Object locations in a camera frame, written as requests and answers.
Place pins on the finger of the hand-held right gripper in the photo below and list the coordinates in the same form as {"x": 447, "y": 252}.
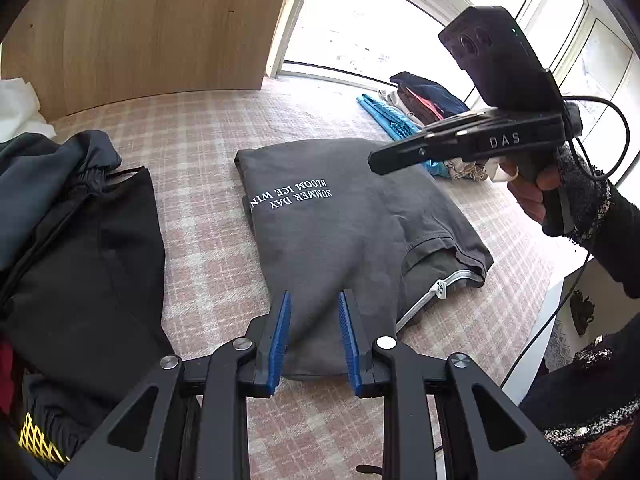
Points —
{"x": 410, "y": 155}
{"x": 465, "y": 120}

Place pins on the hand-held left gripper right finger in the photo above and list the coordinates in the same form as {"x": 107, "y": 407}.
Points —
{"x": 350, "y": 345}

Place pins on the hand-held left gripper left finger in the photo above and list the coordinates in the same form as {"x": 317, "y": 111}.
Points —
{"x": 277, "y": 340}

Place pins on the grey flower print t-shirt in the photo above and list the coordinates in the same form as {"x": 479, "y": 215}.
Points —
{"x": 350, "y": 240}

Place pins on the person's right forearm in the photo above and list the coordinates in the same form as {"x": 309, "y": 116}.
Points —
{"x": 610, "y": 225}

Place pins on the stack of folded clothes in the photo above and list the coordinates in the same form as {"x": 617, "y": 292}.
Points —
{"x": 392, "y": 100}

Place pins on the person's right hand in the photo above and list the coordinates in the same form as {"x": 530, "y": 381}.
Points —
{"x": 530, "y": 195}

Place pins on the shiny blue folded garment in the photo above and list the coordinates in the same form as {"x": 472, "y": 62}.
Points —
{"x": 390, "y": 120}

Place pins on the maroon folded garment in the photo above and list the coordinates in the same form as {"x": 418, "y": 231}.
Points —
{"x": 410, "y": 110}

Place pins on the coral folded garment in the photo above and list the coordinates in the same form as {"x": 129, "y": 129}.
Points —
{"x": 422, "y": 102}

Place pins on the large window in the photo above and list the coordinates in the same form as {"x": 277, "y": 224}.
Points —
{"x": 360, "y": 20}

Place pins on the black garment with yellow print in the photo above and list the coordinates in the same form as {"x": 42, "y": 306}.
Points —
{"x": 90, "y": 285}

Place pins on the pink plaid bedspread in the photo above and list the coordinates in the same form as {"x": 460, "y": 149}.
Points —
{"x": 200, "y": 135}

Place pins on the person's black tweed jacket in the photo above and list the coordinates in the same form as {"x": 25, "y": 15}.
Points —
{"x": 575, "y": 390}

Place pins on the dark red garment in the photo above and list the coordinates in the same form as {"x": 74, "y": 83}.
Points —
{"x": 9, "y": 375}

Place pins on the blue-grey garment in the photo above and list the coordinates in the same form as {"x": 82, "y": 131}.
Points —
{"x": 50, "y": 160}

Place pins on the light wooden cabinet panel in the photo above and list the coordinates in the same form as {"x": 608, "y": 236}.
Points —
{"x": 150, "y": 25}

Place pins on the white cloth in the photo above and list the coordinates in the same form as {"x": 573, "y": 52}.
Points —
{"x": 20, "y": 110}

